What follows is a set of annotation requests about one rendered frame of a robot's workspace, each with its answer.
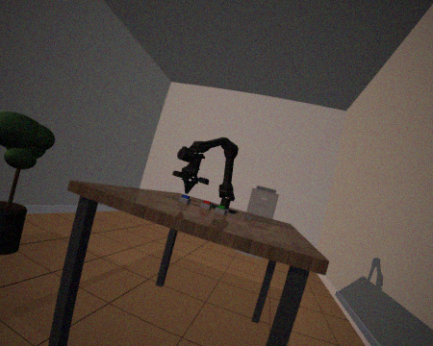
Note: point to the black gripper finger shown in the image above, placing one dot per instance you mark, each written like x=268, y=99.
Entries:
x=186, y=184
x=191, y=185

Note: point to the red button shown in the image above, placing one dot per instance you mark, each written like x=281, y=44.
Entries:
x=206, y=205

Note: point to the blue button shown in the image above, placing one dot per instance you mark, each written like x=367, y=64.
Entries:
x=184, y=199

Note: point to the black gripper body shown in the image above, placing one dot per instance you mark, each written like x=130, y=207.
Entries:
x=195, y=179

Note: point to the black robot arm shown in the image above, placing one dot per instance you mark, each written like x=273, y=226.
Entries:
x=230, y=152

